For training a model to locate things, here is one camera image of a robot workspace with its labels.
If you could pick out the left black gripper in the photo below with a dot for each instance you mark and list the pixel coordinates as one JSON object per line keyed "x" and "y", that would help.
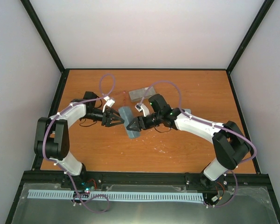
{"x": 106, "y": 120}

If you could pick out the black frame post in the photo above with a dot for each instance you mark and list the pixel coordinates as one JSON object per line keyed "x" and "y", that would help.
{"x": 42, "y": 33}
{"x": 265, "y": 7}

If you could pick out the grey green-lined glasses case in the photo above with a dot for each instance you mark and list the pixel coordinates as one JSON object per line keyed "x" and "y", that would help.
{"x": 138, "y": 94}

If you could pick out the blue cleaning cloth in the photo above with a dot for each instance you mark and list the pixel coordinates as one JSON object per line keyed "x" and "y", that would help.
{"x": 187, "y": 110}

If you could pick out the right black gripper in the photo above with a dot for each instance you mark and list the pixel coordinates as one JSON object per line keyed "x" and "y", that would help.
{"x": 136, "y": 126}

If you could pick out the far red transparent glasses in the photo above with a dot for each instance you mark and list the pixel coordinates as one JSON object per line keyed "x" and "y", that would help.
{"x": 120, "y": 98}

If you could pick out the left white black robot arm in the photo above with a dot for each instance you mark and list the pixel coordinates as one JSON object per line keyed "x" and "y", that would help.
{"x": 52, "y": 140}

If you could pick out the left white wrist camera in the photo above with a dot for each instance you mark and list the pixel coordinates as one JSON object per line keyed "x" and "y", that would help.
{"x": 109, "y": 102}

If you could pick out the light blue slotted cable duct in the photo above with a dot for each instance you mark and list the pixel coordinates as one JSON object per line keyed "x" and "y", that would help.
{"x": 118, "y": 196}

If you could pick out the left black frame post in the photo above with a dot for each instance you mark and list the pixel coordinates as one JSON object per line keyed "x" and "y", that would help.
{"x": 42, "y": 33}

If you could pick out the blue-grey glasses case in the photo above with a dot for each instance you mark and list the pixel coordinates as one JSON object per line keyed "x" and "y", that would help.
{"x": 126, "y": 114}

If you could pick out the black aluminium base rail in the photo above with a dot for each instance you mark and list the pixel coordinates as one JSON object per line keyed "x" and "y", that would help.
{"x": 191, "y": 181}

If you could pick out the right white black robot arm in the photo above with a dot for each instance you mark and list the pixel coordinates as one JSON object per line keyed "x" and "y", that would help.
{"x": 229, "y": 144}

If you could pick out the right black frame post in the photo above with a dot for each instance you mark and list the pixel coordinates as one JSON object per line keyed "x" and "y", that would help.
{"x": 265, "y": 7}

